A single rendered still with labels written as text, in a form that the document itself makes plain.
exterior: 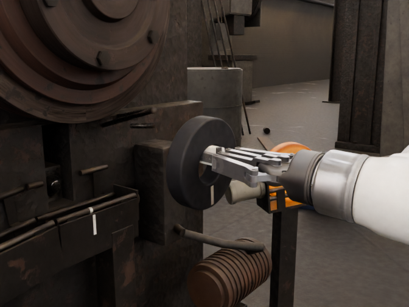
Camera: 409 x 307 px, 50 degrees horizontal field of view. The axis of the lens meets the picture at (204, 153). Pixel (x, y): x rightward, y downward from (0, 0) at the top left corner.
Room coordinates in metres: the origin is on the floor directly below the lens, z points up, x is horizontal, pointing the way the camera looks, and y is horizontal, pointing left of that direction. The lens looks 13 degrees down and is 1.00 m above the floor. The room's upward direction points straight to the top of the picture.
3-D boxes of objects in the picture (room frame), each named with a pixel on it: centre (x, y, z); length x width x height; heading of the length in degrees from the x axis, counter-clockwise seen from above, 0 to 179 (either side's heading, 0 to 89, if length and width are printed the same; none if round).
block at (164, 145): (1.01, 0.11, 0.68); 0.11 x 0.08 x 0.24; 53
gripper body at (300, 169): (0.61, -0.12, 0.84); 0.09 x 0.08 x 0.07; 53
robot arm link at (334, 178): (0.56, -0.18, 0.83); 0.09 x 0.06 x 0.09; 143
